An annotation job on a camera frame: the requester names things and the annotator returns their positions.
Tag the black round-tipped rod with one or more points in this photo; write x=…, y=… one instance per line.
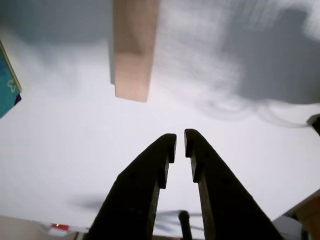
x=185, y=225

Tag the small red object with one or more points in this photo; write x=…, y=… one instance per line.
x=59, y=226

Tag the yellow and blue floral box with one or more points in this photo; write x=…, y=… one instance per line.
x=6, y=82

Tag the wooden Jenga block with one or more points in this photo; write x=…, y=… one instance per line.
x=135, y=50

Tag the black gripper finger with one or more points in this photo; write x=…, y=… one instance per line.
x=132, y=195
x=225, y=200

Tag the clear plastic case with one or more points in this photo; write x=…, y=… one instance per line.
x=75, y=229

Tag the dark box-shaped object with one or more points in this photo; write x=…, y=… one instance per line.
x=315, y=125

